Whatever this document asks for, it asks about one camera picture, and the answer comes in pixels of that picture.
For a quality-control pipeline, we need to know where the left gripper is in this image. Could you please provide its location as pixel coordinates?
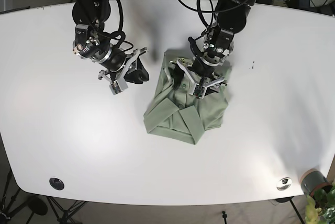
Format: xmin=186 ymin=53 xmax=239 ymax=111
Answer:
xmin=169 ymin=36 xmax=233 ymax=99

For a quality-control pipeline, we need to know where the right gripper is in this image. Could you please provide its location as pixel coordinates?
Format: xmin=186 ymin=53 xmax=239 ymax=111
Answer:
xmin=73 ymin=36 xmax=149 ymax=95

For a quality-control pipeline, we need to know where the sage green T-shirt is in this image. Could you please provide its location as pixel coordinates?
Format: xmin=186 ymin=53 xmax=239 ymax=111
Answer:
xmin=143 ymin=50 xmax=228 ymax=145

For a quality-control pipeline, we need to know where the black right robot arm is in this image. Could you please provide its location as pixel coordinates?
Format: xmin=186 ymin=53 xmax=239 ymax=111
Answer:
xmin=72 ymin=0 xmax=149 ymax=95

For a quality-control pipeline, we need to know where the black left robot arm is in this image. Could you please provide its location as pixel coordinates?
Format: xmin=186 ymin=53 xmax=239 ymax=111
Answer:
xmin=171 ymin=0 xmax=256 ymax=98

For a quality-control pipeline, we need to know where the black table grommet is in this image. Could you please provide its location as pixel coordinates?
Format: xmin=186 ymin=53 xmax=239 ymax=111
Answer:
xmin=49 ymin=177 xmax=65 ymax=191

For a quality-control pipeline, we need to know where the silver table grommet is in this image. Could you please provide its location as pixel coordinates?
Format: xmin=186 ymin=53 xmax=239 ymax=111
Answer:
xmin=276 ymin=177 xmax=292 ymax=191

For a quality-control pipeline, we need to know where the grey plant pot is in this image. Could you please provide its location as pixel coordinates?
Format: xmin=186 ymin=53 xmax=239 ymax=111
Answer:
xmin=299 ymin=169 xmax=332 ymax=197

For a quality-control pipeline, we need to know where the green potted plant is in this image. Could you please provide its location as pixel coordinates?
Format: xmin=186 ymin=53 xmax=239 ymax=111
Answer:
xmin=305 ymin=185 xmax=334 ymax=224

